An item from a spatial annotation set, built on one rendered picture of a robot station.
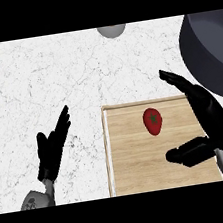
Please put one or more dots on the pale wooden tray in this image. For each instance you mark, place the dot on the pale wooden tray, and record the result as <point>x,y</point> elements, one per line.
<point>157,157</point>

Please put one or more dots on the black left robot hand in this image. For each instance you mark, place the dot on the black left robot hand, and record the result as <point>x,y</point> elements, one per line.
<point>51,149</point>

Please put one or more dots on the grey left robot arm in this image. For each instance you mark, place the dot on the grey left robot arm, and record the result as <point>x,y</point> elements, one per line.
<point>40,197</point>

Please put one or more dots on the dark grey pot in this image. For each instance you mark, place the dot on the dark grey pot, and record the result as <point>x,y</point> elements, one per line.
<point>210,51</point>

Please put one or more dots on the grey round bowl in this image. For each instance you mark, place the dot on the grey round bowl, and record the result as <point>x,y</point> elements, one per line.
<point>111,31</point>

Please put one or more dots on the red tomato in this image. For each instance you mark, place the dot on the red tomato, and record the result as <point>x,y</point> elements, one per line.
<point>152,120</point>

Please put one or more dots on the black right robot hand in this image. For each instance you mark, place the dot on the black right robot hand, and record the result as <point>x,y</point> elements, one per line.
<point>208,115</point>

